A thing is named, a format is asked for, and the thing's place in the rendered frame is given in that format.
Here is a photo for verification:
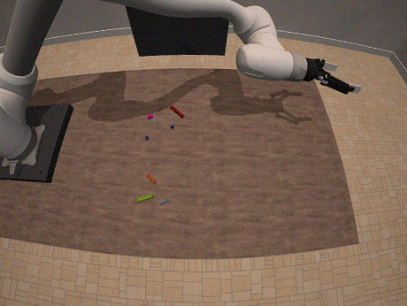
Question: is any lime green rod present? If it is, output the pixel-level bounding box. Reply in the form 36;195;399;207
137;195;153;202

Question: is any red rod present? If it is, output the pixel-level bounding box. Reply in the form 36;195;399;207
170;106;184;118

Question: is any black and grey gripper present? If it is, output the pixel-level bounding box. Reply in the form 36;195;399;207
303;58;362;95

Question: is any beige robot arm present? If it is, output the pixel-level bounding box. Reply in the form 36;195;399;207
0;0;308;176

